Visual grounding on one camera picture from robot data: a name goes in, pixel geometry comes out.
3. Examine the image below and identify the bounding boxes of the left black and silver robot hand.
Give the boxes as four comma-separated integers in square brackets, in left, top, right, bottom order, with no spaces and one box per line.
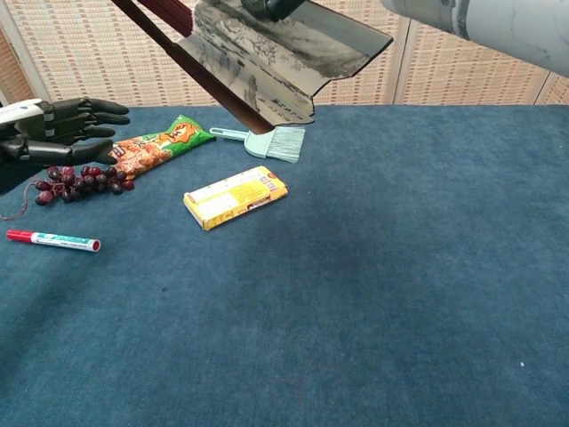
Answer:
[0,97,131,196]

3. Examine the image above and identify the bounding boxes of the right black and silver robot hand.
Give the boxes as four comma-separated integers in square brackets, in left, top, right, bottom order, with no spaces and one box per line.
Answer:
[239,0,308,22]

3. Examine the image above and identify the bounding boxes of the paper folding fan red ribs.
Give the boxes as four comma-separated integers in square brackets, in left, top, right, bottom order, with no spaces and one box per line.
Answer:
[110,0,395,134]

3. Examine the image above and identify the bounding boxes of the mint green hand brush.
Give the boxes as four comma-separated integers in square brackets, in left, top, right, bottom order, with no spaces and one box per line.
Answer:
[209,125,307,165]

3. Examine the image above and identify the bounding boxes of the bunch of dark red grapes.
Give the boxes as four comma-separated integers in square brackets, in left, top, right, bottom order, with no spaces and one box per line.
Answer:
[0,165,135,222]

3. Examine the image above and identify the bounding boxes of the woven bamboo screen panel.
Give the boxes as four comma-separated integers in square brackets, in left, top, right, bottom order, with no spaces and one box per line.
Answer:
[0,0,223,108]
[310,21,410,107]
[0,26,36,106]
[395,17,555,107]
[540,70,569,107]

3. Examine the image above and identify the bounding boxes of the green orange snack bag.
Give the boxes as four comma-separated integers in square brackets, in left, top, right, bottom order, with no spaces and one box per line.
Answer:
[108,114,218,181]

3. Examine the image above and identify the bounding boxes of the white marker with red cap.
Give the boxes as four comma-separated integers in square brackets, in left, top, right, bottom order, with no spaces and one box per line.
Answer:
[5,229,102,254]

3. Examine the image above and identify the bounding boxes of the yellow cardboard box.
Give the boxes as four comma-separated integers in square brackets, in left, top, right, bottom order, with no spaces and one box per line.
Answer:
[182,165,289,232]

